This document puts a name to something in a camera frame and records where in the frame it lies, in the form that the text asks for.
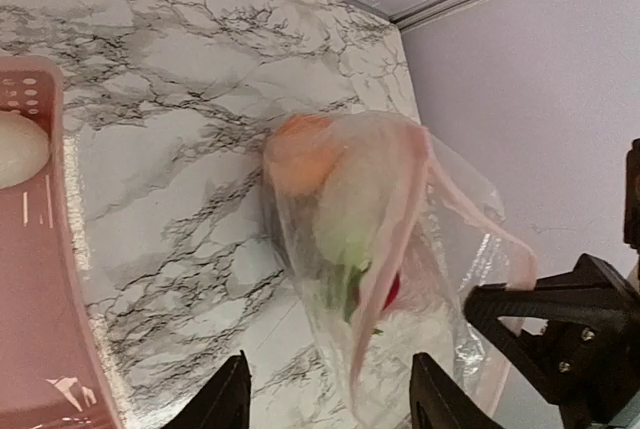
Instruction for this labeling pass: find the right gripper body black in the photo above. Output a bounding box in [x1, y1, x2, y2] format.
[519, 253, 640, 425]

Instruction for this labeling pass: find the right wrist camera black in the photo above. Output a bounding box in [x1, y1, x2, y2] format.
[623, 138, 640, 252]

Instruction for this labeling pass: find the pink plastic basket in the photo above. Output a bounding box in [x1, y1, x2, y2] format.
[1, 56, 122, 428]

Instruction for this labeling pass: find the clear zip top bag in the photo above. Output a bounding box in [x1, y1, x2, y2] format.
[262, 111, 538, 428]

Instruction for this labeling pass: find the orange pepper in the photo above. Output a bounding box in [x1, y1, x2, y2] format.
[263, 114, 343, 196]

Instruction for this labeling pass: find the red pepper front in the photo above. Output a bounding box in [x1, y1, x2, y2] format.
[383, 274, 401, 310]

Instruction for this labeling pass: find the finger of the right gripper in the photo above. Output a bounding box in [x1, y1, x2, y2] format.
[462, 273, 586, 340]

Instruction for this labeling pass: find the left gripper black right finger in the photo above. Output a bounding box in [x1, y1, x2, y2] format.
[409, 352, 500, 429]

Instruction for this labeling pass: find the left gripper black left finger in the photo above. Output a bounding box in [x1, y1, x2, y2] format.
[172, 351, 251, 429]

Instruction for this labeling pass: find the white cabbage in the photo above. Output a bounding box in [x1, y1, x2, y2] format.
[312, 169, 391, 324]
[1, 112, 50, 189]

